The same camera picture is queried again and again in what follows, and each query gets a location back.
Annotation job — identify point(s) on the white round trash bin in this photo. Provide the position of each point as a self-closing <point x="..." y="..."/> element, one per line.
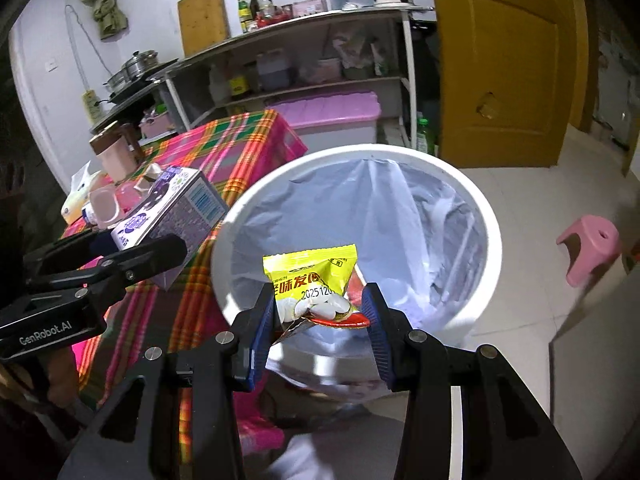
<point x="225" y="270"/>

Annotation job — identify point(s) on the wooden cutting board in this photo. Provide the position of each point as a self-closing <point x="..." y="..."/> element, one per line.
<point x="202" y="20"/>

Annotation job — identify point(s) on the yellow snack packet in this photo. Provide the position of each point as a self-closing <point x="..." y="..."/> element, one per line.
<point x="310" y="270"/>

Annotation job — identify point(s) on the yellow label oil bottle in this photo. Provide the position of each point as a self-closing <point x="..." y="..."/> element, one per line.
<point x="239" y="85"/>

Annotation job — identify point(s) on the clear plastic cup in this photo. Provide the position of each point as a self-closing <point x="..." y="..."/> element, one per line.
<point x="105" y="207"/>

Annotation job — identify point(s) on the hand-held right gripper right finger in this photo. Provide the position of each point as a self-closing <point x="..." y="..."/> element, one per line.
<point x="376" y="340"/>

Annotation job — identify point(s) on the yellow power strip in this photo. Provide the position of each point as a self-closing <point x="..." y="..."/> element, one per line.
<point x="92" y="107"/>

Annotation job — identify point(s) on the grey kitchen shelf unit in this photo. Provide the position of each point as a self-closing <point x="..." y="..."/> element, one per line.
<point x="300" y="27"/>

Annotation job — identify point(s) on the clear bottle with yellow cap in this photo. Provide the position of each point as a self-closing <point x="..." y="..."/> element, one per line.
<point x="265" y="6"/>

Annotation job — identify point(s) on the blue plastic jerrycan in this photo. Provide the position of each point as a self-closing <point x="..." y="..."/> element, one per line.
<point x="275" y="72"/>

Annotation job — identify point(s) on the green hanging cloth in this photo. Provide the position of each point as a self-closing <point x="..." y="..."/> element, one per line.
<point x="105" y="10"/>

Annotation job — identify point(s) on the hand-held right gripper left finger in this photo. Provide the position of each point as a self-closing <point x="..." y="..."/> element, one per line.
<point x="257" y="355"/>

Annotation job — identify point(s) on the green plastic bottle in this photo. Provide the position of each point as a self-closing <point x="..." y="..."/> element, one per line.
<point x="425" y="135"/>

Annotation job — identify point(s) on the pink plastic stool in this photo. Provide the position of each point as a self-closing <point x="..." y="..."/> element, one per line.
<point x="590" y="240"/>

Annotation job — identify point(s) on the black cooktop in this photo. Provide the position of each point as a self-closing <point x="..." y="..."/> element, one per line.
<point x="157" y="71"/>

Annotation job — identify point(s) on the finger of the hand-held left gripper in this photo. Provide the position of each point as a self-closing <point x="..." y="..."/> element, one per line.
<point x="150" y="255"/>
<point x="55" y="255"/>

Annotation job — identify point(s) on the yellow wooden door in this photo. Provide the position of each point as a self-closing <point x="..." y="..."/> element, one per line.
<point x="500" y="60"/>

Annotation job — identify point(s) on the pink green plaid tablecloth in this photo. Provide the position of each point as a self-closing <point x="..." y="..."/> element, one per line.
<point x="235" y="150"/>

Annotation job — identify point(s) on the clear plastic bin liner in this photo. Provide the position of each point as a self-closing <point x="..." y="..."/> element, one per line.
<point x="400" y="220"/>

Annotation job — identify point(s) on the pink jug with brown lid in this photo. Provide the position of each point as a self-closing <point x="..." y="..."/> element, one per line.
<point x="117" y="160"/>

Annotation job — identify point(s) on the white wall switch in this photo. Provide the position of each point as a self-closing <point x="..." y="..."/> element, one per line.
<point x="51" y="65"/>

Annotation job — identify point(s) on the purple drink carton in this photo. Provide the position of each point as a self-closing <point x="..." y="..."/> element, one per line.
<point x="170" y="210"/>

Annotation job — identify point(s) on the storage box with pink lid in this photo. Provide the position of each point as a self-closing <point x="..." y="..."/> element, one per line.
<point x="325" y="107"/>

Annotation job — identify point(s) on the green glass bottle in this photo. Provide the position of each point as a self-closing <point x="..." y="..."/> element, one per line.
<point x="243" y="17"/>

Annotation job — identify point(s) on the yellow white tissue pack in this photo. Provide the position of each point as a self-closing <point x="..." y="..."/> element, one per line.
<point x="75" y="200"/>

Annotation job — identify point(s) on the pink countertop basket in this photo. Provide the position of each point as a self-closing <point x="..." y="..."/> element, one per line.
<point x="309" y="8"/>

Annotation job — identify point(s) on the dark sauce bottle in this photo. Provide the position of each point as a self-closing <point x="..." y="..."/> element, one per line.
<point x="254" y="10"/>

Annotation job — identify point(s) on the small steel pot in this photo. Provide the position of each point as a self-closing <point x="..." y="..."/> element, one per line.
<point x="116" y="81"/>

